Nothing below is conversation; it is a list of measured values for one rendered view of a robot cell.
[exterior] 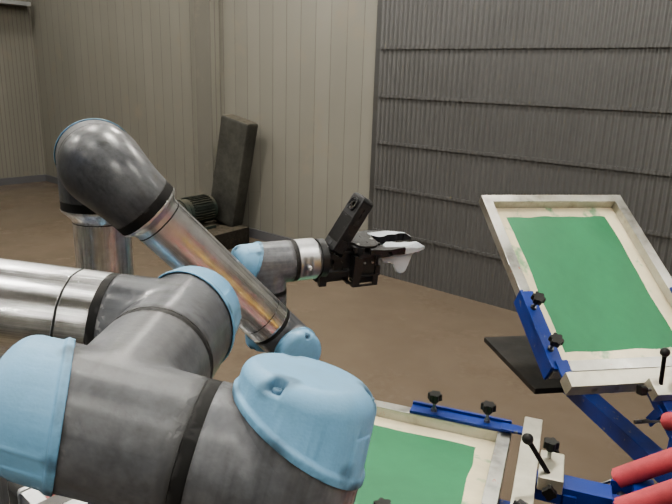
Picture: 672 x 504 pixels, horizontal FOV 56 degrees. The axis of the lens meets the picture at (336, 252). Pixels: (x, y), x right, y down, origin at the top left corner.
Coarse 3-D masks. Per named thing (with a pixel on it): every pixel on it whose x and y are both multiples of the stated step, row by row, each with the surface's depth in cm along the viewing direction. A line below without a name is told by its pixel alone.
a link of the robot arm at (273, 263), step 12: (288, 240) 112; (240, 252) 107; (252, 252) 107; (264, 252) 108; (276, 252) 109; (288, 252) 109; (252, 264) 106; (264, 264) 107; (276, 264) 108; (288, 264) 109; (300, 264) 110; (264, 276) 108; (276, 276) 109; (288, 276) 110; (276, 288) 109
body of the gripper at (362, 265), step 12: (324, 240) 114; (360, 240) 117; (372, 240) 117; (324, 252) 112; (348, 252) 115; (360, 252) 114; (324, 264) 112; (336, 264) 116; (348, 264) 117; (360, 264) 115; (372, 264) 117; (324, 276) 115; (336, 276) 116; (348, 276) 117; (360, 276) 116; (372, 276) 118
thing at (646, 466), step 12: (648, 420) 181; (660, 420) 173; (648, 456) 152; (660, 456) 150; (612, 468) 156; (624, 468) 154; (636, 468) 152; (648, 468) 150; (660, 468) 149; (624, 480) 153; (636, 480) 152; (636, 492) 142; (648, 492) 140; (660, 492) 139
